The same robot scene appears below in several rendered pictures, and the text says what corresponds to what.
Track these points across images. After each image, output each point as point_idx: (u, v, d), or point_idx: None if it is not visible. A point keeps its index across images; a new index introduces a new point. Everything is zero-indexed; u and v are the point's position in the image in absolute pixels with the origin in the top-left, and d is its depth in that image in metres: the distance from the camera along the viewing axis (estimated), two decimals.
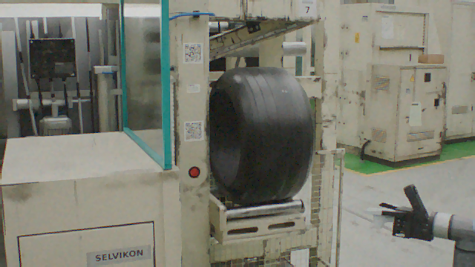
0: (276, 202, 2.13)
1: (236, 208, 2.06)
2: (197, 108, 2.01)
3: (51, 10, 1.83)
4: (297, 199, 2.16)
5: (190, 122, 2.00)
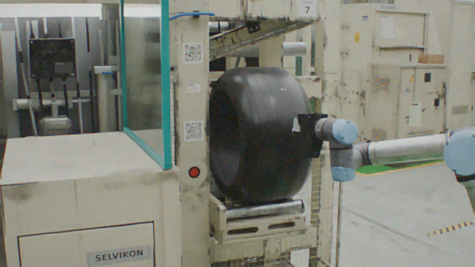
0: (277, 203, 2.12)
1: (236, 211, 2.05)
2: (197, 108, 2.01)
3: (51, 10, 1.83)
4: (298, 200, 2.15)
5: (190, 122, 2.00)
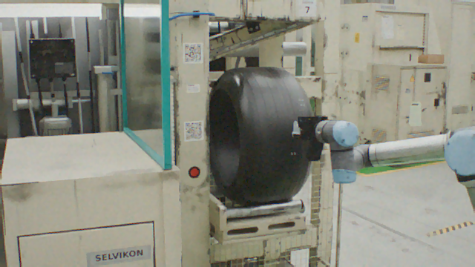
0: (278, 210, 2.12)
1: (236, 217, 2.06)
2: (197, 108, 2.01)
3: (51, 10, 1.83)
4: (300, 207, 2.15)
5: (190, 122, 2.00)
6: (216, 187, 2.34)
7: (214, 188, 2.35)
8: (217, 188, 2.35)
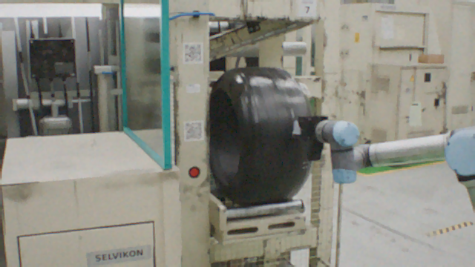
0: None
1: None
2: (197, 108, 2.01)
3: (51, 10, 1.83)
4: None
5: (190, 122, 2.00)
6: (218, 193, 2.32)
7: (217, 191, 2.32)
8: (219, 190, 2.32)
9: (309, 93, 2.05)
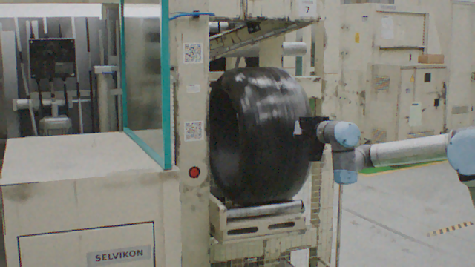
0: None
1: (233, 206, 2.08)
2: (197, 108, 2.01)
3: (51, 10, 1.83)
4: None
5: (190, 122, 2.00)
6: (217, 197, 2.34)
7: (216, 197, 2.33)
8: (219, 196, 2.33)
9: None
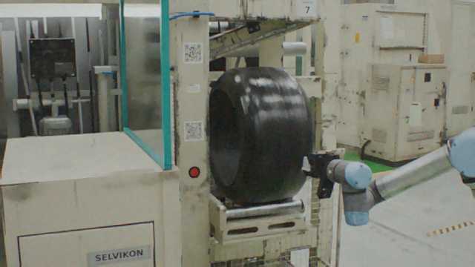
0: (274, 202, 2.14)
1: (234, 206, 2.07)
2: (197, 108, 2.01)
3: (51, 10, 1.83)
4: (295, 199, 2.18)
5: (190, 122, 2.00)
6: None
7: (215, 197, 2.34)
8: (218, 196, 2.34)
9: None
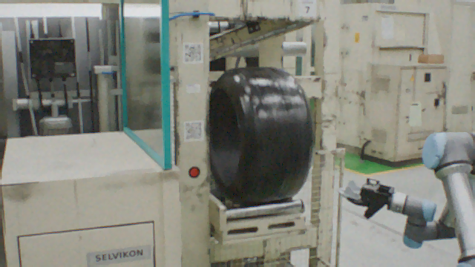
0: None
1: (234, 206, 2.07)
2: (197, 108, 2.01)
3: (51, 10, 1.83)
4: (295, 199, 2.18)
5: (190, 122, 2.00)
6: None
7: (215, 197, 2.34)
8: (218, 196, 2.34)
9: (309, 176, 2.08)
